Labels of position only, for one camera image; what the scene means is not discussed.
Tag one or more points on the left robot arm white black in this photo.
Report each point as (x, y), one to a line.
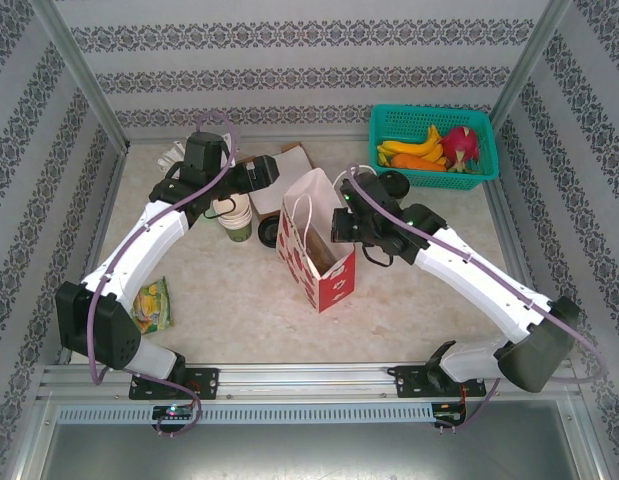
(139, 250)

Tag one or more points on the green yellow snack packet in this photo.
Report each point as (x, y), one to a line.
(151, 305)

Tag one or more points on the yellow banana bunch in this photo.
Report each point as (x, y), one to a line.
(419, 147)

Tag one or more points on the aluminium table edge rail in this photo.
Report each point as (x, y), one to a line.
(329, 137)

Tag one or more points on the pink dragon fruit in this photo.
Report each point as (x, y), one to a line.
(461, 145)

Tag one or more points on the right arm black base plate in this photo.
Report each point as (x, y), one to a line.
(406, 382)

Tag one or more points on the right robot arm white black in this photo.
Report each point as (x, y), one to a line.
(469, 280)

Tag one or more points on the brown cardboard napkin tray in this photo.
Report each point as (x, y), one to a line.
(294, 148)

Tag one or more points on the green paper coffee cup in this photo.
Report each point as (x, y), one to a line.
(239, 205)
(239, 234)
(239, 220)

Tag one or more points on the aluminium mounting rail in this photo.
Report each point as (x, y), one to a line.
(309, 380)

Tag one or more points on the teal plastic basket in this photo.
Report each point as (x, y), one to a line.
(409, 120)

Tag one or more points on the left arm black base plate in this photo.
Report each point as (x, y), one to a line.
(206, 382)

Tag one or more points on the orange carrot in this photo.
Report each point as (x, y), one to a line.
(414, 161)

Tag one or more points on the red white paper gift bag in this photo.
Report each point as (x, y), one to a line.
(334, 287)

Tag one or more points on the aluminium frame post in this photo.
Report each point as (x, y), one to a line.
(75, 55)
(534, 52)

